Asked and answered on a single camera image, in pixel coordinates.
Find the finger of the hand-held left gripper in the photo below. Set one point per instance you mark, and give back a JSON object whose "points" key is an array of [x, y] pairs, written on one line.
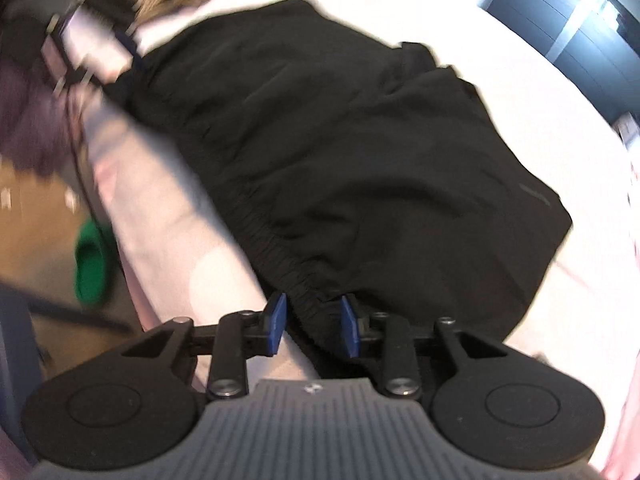
{"points": [[131, 49]]}

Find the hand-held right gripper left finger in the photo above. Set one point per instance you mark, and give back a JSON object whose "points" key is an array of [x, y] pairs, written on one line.
{"points": [[276, 322]]}

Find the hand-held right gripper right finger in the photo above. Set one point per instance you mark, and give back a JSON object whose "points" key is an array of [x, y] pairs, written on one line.
{"points": [[349, 327]]}

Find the black shorts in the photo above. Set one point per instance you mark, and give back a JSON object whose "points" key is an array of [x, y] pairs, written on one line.
{"points": [[320, 160]]}

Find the person's left forearm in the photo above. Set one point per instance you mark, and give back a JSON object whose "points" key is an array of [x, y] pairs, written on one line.
{"points": [[30, 115]]}

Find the green slipper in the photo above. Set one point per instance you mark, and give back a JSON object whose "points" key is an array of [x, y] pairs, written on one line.
{"points": [[92, 265]]}

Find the grey-blue furniture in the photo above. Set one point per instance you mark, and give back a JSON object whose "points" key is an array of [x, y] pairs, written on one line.
{"points": [[17, 350]]}

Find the bed with pale pink sheet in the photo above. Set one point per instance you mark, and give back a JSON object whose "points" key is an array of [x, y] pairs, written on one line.
{"points": [[505, 110]]}

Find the dark cabinet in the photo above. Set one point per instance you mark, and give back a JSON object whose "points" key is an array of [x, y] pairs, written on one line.
{"points": [[565, 35]]}

